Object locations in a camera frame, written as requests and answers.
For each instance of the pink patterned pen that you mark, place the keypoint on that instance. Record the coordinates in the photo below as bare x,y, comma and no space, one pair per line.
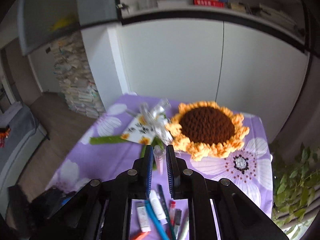
158,156

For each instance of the glass cabinet door left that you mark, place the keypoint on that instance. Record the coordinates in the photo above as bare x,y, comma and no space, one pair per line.
34,17

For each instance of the yellow plush toy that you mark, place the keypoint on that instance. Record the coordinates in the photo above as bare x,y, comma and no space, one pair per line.
63,22

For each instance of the blue pen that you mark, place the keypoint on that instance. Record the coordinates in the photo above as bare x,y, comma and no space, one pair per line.
155,221

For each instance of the white correction pen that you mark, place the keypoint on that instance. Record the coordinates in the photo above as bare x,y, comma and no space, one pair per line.
157,207

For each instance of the white bookshelf cabinet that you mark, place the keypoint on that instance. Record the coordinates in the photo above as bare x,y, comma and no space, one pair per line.
193,52

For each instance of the crochet sunflower head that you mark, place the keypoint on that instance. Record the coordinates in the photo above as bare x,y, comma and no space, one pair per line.
205,129

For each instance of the orange snack bag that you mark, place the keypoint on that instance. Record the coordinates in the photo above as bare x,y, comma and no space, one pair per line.
4,133

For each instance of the tall stack of books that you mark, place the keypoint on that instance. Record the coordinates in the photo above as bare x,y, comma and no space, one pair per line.
75,77

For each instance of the purple floral tablecloth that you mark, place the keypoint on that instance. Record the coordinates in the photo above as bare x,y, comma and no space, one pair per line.
248,168

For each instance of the red capped clear pen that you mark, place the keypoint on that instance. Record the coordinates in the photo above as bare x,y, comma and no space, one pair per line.
172,208

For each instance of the orange highlighter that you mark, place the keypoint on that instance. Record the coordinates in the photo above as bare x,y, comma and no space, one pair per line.
140,236

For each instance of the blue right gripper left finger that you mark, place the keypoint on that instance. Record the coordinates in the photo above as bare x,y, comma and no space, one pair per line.
147,169

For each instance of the red book stack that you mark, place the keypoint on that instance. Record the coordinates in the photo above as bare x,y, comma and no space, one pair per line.
209,3

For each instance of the green potted plant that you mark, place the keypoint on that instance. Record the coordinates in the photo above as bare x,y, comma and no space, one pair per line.
295,190

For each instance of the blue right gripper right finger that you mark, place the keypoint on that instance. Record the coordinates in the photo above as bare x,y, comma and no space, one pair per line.
174,179

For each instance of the sunflower gift card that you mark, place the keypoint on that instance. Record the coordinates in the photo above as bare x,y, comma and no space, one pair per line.
139,131

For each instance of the green crochet stem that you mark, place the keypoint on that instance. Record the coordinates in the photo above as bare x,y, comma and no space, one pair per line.
106,140

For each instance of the grey sofa bed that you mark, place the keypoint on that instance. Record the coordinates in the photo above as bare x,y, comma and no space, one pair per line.
26,134

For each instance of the white eraser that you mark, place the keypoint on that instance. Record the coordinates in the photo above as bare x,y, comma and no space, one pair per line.
143,219

